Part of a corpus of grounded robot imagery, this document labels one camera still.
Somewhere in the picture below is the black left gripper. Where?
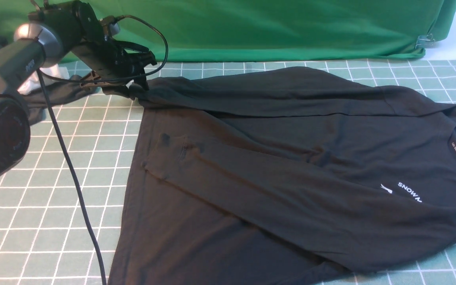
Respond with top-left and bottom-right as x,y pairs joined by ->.
71,38 -> 157,99

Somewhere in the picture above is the dark gray long-sleeved shirt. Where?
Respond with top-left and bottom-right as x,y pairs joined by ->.
107,67 -> 456,285

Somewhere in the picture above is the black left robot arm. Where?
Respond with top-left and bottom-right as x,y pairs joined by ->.
0,0 -> 157,176

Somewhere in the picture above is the crumpled dark gray garment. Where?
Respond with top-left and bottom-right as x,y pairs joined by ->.
0,36 -> 97,125

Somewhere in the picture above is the crumpled white cloth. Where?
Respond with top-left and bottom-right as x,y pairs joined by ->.
17,65 -> 70,95

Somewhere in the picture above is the teal grid-pattern tablecloth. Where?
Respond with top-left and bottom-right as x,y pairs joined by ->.
0,59 -> 456,285

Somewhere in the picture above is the green backdrop cloth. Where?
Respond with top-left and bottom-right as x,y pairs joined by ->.
0,0 -> 456,63

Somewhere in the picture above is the metal binder clip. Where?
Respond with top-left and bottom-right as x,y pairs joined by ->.
415,34 -> 436,49

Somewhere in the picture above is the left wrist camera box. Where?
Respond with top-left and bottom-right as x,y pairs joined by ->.
99,15 -> 123,37

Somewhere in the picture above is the black left camera cable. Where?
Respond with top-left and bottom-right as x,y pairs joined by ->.
34,15 -> 169,285

